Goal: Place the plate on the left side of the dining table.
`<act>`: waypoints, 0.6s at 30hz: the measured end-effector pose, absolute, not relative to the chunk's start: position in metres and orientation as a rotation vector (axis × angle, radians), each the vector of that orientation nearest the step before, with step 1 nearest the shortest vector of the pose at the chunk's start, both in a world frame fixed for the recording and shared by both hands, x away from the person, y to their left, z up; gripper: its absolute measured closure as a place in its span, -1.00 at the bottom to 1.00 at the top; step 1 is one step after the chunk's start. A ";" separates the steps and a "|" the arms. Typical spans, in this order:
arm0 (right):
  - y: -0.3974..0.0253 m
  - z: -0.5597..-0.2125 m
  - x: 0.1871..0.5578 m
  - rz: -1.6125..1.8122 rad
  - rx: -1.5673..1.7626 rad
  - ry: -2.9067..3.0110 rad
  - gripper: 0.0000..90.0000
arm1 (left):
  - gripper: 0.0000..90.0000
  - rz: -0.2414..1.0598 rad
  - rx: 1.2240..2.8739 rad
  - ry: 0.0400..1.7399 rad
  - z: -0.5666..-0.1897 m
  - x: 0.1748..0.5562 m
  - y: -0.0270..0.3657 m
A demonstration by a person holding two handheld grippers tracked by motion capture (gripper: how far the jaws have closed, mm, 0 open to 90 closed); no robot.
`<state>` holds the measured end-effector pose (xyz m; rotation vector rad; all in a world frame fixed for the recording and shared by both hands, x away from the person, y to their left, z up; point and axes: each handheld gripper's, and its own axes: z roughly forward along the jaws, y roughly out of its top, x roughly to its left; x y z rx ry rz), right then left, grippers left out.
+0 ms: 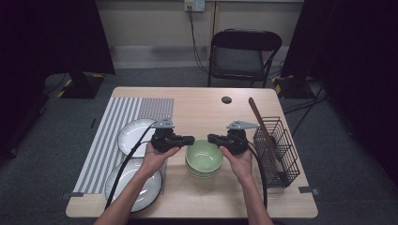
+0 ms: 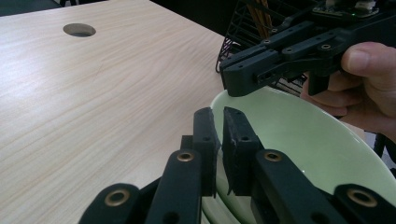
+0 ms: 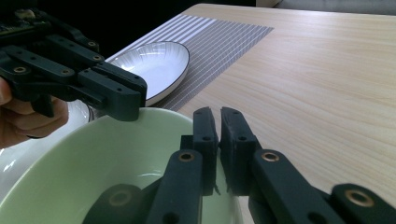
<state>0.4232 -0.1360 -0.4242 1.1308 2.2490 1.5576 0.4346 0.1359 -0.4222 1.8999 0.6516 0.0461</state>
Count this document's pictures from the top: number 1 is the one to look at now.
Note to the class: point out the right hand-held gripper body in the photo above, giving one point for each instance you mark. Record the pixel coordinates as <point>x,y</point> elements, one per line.
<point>236,140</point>

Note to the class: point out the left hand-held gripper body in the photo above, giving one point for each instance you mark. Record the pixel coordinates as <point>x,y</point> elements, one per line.
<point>162,140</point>

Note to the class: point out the small white plate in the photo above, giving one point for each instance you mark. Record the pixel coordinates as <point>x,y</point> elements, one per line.
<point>131,137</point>

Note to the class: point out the large white ribbed plate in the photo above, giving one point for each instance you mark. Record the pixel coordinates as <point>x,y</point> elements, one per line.
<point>153,187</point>

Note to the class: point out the person's left hand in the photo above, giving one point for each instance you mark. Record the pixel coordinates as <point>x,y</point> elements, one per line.
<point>155,164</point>

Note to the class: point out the person's right hand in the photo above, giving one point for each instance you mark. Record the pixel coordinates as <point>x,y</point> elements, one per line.
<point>241,167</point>

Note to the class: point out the dark round table grommet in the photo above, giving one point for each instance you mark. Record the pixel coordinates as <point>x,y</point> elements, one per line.
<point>226,100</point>

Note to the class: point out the grey white striped placemat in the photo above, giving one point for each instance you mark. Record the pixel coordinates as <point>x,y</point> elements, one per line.
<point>103,150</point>

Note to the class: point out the small black floor tape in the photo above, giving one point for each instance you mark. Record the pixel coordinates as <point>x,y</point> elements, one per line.
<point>93,123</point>

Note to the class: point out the black stand base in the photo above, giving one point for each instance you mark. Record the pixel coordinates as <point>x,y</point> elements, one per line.
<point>79,89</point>
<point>291,90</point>

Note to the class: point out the grey tape strip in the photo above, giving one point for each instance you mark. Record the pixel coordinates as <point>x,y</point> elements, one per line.
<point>72,194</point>
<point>308,190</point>

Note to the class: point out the black folding chair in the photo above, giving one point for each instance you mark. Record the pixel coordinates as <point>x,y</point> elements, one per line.
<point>244,40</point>

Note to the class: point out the black curtain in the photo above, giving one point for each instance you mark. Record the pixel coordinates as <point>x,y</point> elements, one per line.
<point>47,37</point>
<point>359,62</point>

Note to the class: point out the white wall socket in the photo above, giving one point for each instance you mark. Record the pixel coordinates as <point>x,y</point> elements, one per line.
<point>194,4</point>

